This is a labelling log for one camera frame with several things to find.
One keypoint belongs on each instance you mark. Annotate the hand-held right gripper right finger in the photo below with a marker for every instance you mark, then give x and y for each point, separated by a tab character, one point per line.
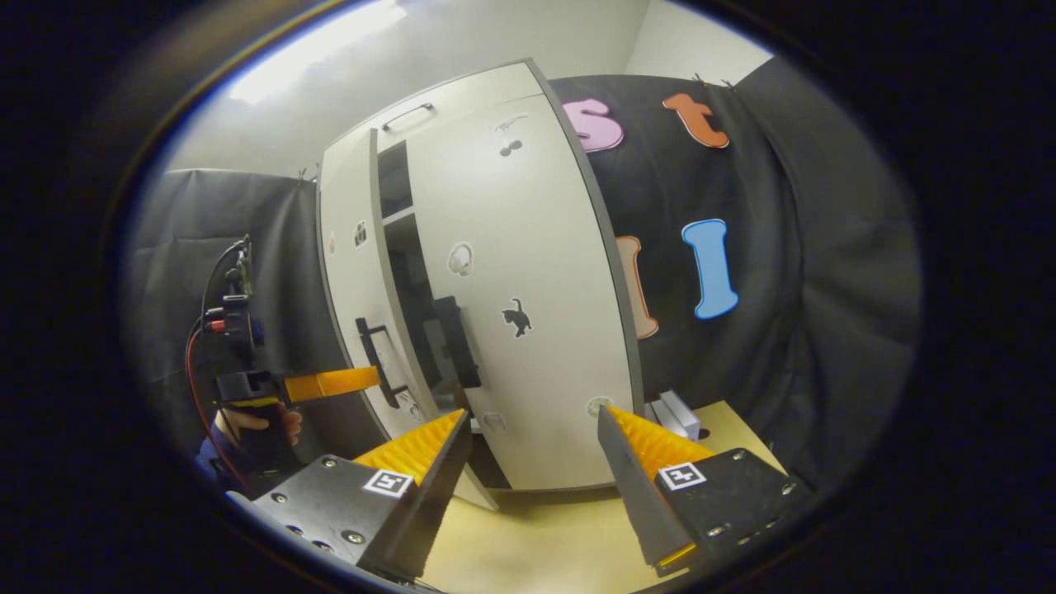
639	495

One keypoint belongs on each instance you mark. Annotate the grey metal block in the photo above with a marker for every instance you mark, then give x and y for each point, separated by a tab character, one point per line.
676	412

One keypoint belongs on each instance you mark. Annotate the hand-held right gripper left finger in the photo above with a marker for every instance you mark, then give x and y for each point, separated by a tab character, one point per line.
433	495

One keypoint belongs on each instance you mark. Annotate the white cabinet door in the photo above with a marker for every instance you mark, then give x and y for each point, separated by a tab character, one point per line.
346	272
544	223

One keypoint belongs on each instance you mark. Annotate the white cabinet drawer front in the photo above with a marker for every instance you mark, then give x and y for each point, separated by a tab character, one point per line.
462	103

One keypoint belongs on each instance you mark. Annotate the white and grey shoe cabinet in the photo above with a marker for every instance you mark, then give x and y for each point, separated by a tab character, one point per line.
536	371

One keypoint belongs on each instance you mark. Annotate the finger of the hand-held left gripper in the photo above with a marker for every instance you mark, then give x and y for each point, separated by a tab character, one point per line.
330	384

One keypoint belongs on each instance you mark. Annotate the white cabinet shelf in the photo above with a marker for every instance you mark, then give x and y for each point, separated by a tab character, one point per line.
398	217

